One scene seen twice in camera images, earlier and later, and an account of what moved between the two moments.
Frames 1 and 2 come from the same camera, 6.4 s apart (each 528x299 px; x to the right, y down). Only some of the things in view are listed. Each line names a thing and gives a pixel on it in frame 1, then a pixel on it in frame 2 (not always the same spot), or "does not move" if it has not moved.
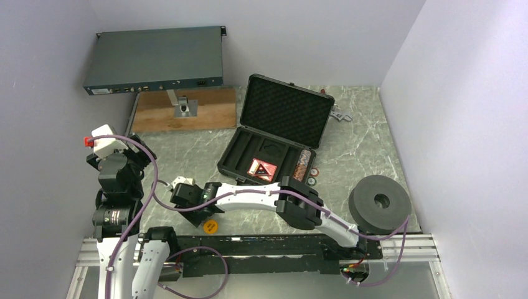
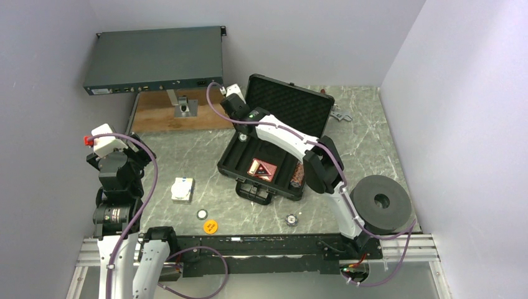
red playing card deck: x=262 y=169 does not move
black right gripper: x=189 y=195 to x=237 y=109
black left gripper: x=142 y=157 does not move
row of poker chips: x=302 y=165 does not move
